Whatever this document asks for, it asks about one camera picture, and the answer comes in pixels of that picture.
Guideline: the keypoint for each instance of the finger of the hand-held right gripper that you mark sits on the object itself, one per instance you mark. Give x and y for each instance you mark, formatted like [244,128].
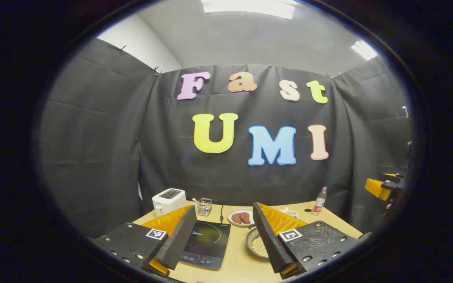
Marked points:
[378,188]

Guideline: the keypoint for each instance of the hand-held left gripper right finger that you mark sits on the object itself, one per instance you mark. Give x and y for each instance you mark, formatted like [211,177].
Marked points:
[267,239]

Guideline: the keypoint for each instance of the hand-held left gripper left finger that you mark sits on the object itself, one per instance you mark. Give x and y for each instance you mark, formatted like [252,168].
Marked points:
[179,239]

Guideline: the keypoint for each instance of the pile of soybeans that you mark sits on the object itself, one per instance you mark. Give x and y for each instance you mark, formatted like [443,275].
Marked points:
[260,247]

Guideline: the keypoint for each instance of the stainless steel pot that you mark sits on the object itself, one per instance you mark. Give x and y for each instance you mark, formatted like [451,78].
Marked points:
[250,240]

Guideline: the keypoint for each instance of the black induction cooktop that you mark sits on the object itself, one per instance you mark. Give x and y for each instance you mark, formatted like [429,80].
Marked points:
[210,239]

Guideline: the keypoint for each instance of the red meat piece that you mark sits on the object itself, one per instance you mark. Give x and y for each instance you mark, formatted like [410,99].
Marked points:
[236,219]
[245,217]

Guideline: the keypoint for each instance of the white divided dish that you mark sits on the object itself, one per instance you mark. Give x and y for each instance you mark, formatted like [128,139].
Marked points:
[291,213]

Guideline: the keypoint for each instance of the white round plate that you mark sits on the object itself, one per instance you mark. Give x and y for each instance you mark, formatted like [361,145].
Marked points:
[234,225]

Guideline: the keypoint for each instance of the clear plastic water bottle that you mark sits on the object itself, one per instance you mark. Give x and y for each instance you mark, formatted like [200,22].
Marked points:
[319,202]

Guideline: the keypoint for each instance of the black backdrop cloth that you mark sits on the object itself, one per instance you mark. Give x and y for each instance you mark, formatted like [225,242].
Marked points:
[132,137]

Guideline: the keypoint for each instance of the ceiling light panel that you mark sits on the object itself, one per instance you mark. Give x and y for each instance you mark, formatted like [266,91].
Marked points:
[250,8]
[364,50]

